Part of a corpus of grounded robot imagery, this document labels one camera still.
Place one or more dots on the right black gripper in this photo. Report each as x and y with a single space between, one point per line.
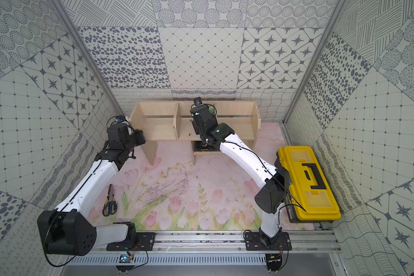
196 127

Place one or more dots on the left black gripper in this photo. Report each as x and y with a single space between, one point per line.
138 138

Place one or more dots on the grey green cleaning cloth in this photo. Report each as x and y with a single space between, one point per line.
212 110

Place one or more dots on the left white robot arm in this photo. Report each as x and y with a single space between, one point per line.
66 229

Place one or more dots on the black book on shelf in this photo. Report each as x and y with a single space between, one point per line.
200 146

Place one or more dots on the floral pink table mat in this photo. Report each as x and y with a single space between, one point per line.
180 191

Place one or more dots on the yellow black toolbox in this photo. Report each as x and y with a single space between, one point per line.
310 197

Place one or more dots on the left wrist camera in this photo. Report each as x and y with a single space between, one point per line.
120 120

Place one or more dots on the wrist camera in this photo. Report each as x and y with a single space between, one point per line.
120 120
197 101

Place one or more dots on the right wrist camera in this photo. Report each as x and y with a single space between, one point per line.
197 101

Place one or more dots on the yellow handled scissors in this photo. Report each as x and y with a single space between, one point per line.
110 206

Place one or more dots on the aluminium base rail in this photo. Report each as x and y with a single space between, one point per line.
214 248

